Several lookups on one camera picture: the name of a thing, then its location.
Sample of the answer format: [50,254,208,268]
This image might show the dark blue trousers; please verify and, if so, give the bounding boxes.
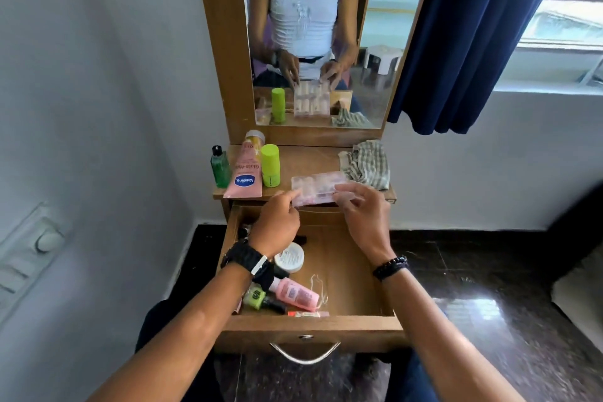
[135,299,441,402]

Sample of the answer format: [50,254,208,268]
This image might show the metal drawer handle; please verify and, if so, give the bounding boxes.
[269,341,341,366]

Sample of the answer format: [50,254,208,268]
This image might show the mirror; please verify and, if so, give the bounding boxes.
[238,0,435,130]

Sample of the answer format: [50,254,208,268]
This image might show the person's right forearm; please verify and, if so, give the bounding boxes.
[383,269,526,402]

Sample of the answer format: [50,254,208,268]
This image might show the person's right hand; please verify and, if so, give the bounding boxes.
[332,182,398,269]

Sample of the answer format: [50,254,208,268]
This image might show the white mattress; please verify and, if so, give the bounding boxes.
[551,253,603,342]

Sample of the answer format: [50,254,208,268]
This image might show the white wall switch board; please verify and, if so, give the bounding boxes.
[0,202,68,324]

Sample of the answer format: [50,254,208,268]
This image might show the small pink bottle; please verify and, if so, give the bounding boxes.
[269,277,321,312]

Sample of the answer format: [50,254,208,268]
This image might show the white cream jar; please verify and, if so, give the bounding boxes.
[274,242,305,274]

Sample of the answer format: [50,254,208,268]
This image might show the black wrist watch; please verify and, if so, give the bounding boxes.
[220,240,275,292]

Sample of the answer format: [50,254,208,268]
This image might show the wooden drawer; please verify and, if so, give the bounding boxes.
[214,203,408,354]

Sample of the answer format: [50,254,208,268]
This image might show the black beaded bracelet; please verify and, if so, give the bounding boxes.
[372,255,410,282]

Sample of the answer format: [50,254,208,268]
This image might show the lime green roll-on stick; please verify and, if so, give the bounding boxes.
[260,144,281,189]

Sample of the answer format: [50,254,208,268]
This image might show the green nail polish bottle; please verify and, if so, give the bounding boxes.
[242,285,287,315]

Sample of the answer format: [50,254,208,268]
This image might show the dark blue curtain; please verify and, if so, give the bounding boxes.
[387,0,576,136]

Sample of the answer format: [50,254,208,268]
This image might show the clear plastic wrapper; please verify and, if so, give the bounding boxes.
[308,274,329,309]

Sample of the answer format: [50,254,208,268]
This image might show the window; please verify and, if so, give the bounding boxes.
[494,0,603,95]

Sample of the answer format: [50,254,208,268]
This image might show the person's left hand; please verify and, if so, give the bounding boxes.
[247,189,302,259]

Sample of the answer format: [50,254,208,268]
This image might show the pink lotion tube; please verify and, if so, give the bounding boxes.
[223,138,264,199]

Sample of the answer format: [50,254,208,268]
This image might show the person's left forearm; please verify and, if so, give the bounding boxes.
[87,263,255,402]

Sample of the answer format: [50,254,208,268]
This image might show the striped grey cloth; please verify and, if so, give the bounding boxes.
[338,139,391,192]

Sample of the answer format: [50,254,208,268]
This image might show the green bottle with black cap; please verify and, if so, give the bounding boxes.
[210,145,232,189]

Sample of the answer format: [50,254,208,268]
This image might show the clear plastic pill organizer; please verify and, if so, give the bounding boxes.
[291,171,350,208]

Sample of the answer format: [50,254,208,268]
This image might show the wooden dressing table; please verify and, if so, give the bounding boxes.
[192,0,442,369]

